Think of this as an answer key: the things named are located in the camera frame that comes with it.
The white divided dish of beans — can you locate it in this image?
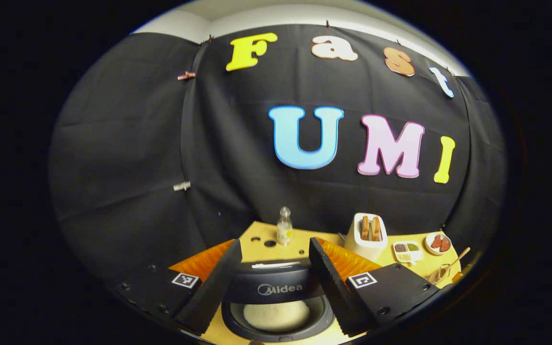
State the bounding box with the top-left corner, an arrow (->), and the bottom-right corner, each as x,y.
393,241 -> 424,265

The white toaster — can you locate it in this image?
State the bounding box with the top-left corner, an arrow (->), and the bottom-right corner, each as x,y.
344,213 -> 389,262

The glass bottle with yellow label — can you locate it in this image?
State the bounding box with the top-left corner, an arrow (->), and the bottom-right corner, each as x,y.
276,207 -> 293,247

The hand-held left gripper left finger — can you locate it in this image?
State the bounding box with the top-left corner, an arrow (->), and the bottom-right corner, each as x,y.
113,239 -> 242,336

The white round plate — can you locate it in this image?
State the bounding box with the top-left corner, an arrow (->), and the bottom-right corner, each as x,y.
425,232 -> 452,255

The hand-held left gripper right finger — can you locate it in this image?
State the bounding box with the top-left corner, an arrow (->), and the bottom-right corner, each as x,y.
309,237 -> 442,337

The wooden spoon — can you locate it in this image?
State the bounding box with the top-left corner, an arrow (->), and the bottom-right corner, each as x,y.
437,247 -> 471,281

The clear square chopstick holder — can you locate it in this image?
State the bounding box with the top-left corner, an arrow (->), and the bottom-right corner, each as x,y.
425,264 -> 451,284

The black rice cooker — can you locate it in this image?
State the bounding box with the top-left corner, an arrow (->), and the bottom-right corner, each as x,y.
221,260 -> 336,344

